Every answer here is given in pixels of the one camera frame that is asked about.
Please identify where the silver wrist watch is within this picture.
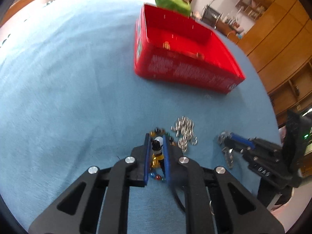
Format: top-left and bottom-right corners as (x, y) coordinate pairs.
(218, 131), (234, 169)

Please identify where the silver chain bracelet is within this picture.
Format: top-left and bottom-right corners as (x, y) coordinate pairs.
(170, 116), (198, 153)

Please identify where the colourful bead black cord necklace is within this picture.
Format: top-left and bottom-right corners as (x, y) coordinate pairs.
(148, 127), (186, 212)

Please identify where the large wooden wardrobe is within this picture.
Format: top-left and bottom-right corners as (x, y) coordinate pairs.
(238, 0), (311, 126)

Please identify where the small silver bangle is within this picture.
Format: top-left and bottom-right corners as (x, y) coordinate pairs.
(189, 53), (205, 60)

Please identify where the blue blanket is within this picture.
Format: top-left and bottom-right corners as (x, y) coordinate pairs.
(1, 0), (280, 229)

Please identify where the wooden desk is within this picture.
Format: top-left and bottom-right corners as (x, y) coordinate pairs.
(215, 20), (244, 44)

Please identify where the red plastic tray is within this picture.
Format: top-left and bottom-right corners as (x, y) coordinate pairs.
(134, 4), (245, 94)

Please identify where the gold pendant charm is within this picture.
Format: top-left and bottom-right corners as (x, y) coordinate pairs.
(163, 42), (170, 50)

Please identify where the black office chair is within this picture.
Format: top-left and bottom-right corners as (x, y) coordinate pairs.
(201, 5), (223, 29)

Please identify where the green avocado plush toy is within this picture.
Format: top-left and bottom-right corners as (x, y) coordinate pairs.
(155, 0), (191, 17)

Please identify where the wall shelf with items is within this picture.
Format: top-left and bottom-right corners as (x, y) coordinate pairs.
(235, 0), (268, 22)

